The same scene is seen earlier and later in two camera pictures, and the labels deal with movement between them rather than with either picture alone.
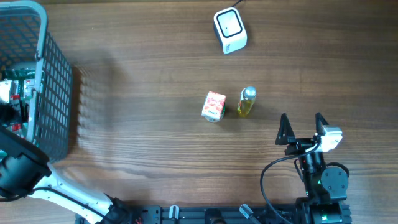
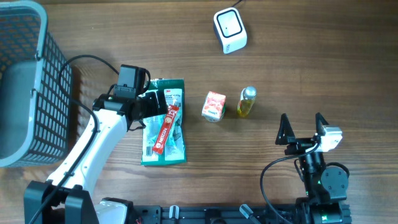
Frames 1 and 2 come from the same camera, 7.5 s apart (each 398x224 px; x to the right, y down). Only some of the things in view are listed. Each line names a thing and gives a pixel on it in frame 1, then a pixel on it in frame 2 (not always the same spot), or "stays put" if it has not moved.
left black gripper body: (9, 114) to (149, 104)
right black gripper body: (300, 147) stays put
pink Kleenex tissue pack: (214, 106) stays put
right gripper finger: (286, 134) stays put
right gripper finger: (320, 121) stays put
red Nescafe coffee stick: (16, 127) to (172, 112)
